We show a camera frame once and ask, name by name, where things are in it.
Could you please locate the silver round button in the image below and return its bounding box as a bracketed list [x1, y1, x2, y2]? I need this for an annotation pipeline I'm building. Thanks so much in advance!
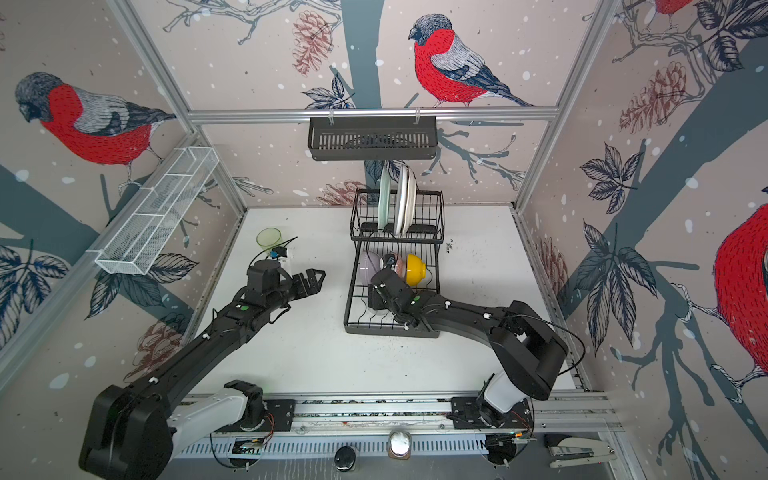
[387, 430, 412, 460]

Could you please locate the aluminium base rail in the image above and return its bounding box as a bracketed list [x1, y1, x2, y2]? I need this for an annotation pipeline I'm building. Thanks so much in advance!
[179, 390, 623, 464]

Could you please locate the green floral plate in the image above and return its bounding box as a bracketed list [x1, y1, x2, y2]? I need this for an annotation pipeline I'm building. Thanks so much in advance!
[377, 167, 391, 231]

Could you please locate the lilac ceramic bowl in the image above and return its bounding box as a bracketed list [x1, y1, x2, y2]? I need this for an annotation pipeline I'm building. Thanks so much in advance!
[357, 250, 383, 285]

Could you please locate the pink patterned bowl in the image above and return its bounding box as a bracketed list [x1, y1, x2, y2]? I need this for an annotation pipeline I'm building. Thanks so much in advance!
[382, 252, 406, 274]

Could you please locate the grey stapler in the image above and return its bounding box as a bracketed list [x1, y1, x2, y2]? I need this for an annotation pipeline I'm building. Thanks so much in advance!
[544, 434, 617, 469]

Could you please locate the black round knob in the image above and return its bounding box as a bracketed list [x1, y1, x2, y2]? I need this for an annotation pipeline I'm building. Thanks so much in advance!
[334, 445, 357, 472]

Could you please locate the strawberry pattern plate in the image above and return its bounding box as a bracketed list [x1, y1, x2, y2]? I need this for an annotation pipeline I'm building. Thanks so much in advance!
[393, 164, 410, 236]

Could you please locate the white mesh wall shelf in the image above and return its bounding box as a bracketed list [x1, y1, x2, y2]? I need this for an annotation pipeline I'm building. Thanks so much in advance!
[95, 146, 219, 275]

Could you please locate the black two-tier dish rack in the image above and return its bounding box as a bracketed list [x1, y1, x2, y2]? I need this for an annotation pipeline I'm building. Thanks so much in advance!
[343, 188, 445, 339]

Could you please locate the cream plate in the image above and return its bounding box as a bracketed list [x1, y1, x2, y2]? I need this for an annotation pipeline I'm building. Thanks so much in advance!
[403, 170, 418, 234]

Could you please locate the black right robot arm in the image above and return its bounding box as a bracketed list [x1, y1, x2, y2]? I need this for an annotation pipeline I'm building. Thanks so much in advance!
[372, 269, 569, 401]

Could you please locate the black hanging wall basket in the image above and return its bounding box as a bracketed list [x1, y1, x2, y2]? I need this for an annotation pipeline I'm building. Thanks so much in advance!
[308, 116, 439, 161]

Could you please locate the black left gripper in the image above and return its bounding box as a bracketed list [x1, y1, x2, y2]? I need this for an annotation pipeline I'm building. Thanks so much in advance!
[266, 267, 326, 313]

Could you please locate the yellow bowl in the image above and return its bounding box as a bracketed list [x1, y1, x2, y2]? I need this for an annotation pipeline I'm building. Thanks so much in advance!
[405, 254, 427, 287]

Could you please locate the green glass cup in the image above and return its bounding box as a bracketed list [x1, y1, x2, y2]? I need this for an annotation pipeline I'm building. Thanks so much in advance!
[256, 227, 283, 251]

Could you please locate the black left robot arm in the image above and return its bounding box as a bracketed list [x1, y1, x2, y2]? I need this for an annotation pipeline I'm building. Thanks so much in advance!
[78, 260, 326, 479]

